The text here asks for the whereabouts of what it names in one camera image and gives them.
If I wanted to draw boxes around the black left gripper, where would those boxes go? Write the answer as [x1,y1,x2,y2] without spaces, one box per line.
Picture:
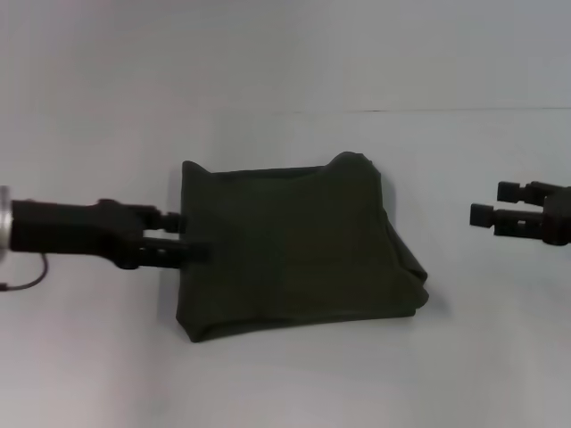
[10,198,214,271]

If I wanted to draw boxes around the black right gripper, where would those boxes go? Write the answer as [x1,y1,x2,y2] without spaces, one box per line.
[468,179,571,247]

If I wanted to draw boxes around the dark green FREE! t-shirt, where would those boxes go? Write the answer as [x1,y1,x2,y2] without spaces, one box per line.
[175,151,431,344]

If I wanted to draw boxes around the dark red left arm cable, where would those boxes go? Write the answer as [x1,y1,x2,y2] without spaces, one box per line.
[0,252,50,292]

